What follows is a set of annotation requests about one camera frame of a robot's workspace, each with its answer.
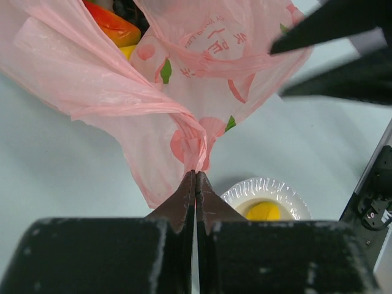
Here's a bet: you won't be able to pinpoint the white paper plate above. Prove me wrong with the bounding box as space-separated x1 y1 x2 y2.
220 177 312 221

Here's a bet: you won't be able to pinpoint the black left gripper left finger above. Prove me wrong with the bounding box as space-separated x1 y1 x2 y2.
1 171 195 293

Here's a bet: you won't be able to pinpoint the pink plastic bag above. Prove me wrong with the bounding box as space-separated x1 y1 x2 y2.
1 1 312 208

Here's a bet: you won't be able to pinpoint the black fake grapes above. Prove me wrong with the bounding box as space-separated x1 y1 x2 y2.
97 0 149 35

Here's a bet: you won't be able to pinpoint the red fake mango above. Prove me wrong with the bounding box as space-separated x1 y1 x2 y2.
83 1 141 47

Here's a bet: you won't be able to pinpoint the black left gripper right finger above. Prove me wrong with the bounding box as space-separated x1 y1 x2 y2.
195 172 382 293

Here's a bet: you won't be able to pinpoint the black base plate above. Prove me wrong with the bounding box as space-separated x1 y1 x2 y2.
338 119 392 276

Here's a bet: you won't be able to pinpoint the yellow fake mango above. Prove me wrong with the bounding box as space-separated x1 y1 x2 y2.
246 202 281 221
119 45 136 60

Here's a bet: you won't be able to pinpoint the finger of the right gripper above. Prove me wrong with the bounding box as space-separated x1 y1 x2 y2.
269 1 391 106

